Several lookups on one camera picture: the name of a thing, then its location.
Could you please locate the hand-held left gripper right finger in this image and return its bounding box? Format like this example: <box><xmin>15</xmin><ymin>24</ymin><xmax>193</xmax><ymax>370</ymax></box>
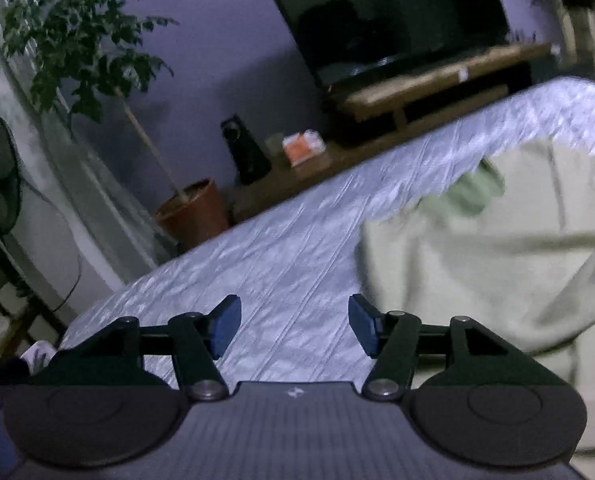
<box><xmin>348</xmin><ymin>294</ymin><xmax>571</xmax><ymax>401</ymax></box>

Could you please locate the white sheer curtain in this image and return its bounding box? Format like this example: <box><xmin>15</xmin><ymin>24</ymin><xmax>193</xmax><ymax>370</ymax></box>
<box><xmin>0</xmin><ymin>0</ymin><xmax>173</xmax><ymax>281</ymax></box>

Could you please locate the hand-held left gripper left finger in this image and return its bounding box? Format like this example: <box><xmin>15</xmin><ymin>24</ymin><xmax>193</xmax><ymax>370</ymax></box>
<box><xmin>30</xmin><ymin>295</ymin><xmax>242</xmax><ymax>403</ymax></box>

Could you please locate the black flat television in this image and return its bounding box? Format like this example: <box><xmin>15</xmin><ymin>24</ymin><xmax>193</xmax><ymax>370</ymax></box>
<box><xmin>252</xmin><ymin>0</ymin><xmax>511</xmax><ymax>93</ymax></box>

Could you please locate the pale green cloth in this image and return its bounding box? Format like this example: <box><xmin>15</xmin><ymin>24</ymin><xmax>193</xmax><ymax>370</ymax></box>
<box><xmin>420</xmin><ymin>157</ymin><xmax>505</xmax><ymax>218</ymax></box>

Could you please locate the black speaker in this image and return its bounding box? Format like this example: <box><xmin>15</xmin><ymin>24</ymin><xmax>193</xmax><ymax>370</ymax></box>
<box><xmin>220</xmin><ymin>115</ymin><xmax>272</xmax><ymax>186</ymax></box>

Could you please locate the low wooden bench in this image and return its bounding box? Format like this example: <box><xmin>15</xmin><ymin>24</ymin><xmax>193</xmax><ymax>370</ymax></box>
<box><xmin>222</xmin><ymin>85</ymin><xmax>533</xmax><ymax>221</ymax></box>

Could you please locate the white garment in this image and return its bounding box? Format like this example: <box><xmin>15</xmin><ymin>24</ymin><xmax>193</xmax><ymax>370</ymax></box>
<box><xmin>20</xmin><ymin>340</ymin><xmax>58</xmax><ymax>376</ymax></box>

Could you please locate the white quilted bed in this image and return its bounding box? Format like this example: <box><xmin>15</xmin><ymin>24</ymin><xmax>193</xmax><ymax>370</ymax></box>
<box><xmin>57</xmin><ymin>76</ymin><xmax>595</xmax><ymax>391</ymax></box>

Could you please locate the cream fleece garment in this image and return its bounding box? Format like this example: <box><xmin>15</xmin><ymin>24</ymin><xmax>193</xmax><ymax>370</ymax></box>
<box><xmin>357</xmin><ymin>140</ymin><xmax>595</xmax><ymax>480</ymax></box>

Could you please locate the orange and white box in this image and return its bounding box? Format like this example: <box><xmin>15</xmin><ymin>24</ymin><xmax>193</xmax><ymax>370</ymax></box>
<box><xmin>281</xmin><ymin>130</ymin><xmax>327</xmax><ymax>167</ymax></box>

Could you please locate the green leafy indoor tree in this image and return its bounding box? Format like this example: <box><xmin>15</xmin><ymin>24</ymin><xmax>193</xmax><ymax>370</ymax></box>
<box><xmin>0</xmin><ymin>0</ymin><xmax>188</xmax><ymax>201</ymax></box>

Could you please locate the wooden television stand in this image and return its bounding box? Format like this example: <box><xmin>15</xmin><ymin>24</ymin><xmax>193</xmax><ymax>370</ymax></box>
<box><xmin>325</xmin><ymin>42</ymin><xmax>553</xmax><ymax>131</ymax></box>

